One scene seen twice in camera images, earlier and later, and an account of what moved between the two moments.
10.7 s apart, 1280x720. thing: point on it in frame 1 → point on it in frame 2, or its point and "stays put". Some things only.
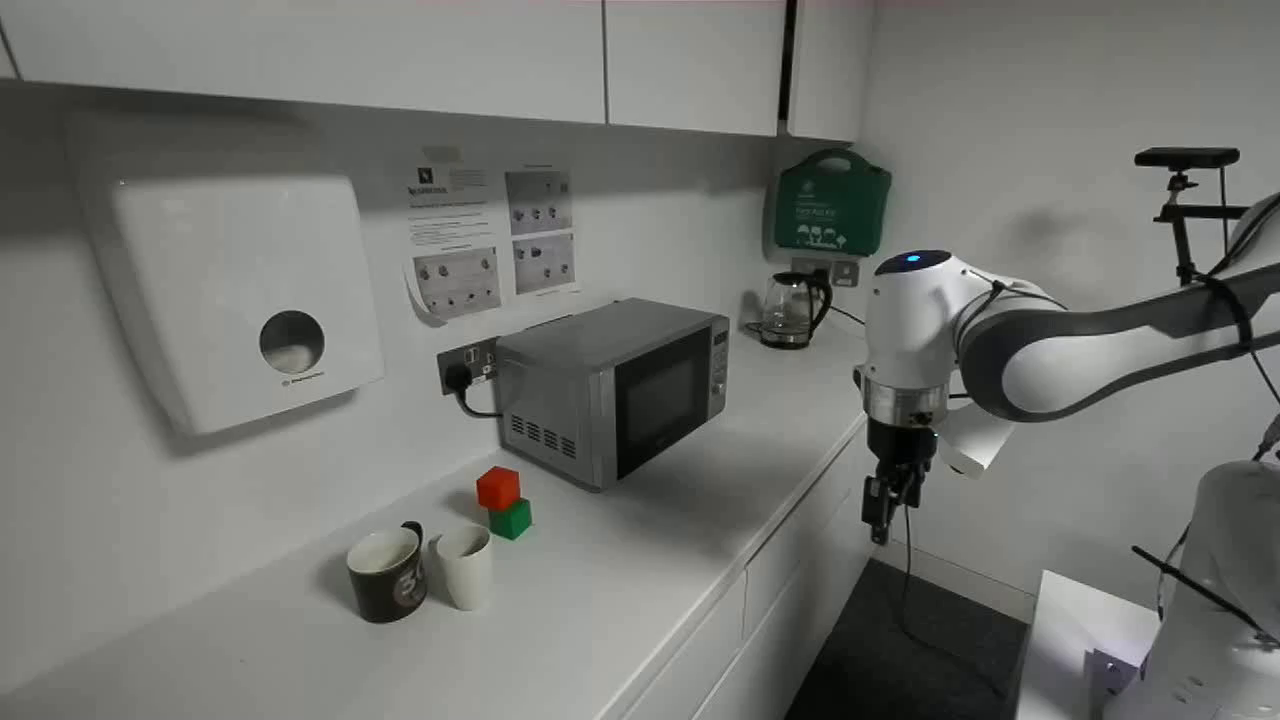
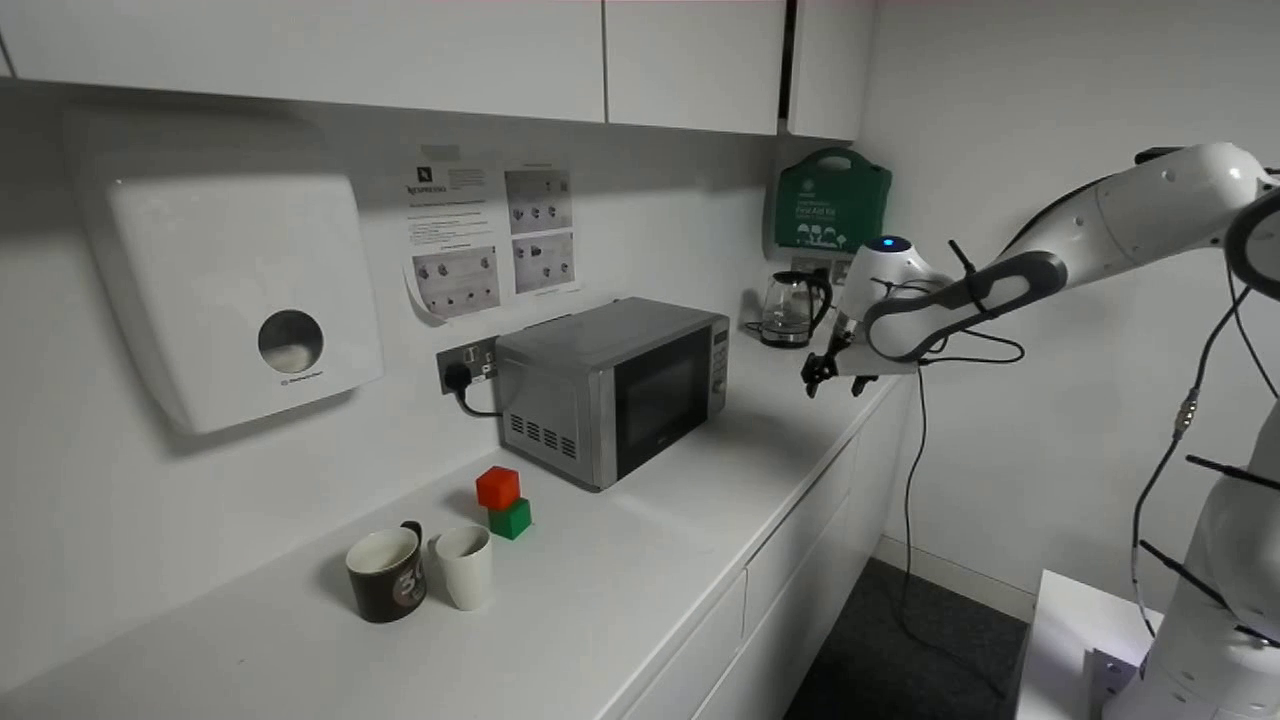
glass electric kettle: x=792 y=307 stays put
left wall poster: x=452 y=243 stays put
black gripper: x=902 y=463 → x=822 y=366
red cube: x=499 y=490 stays put
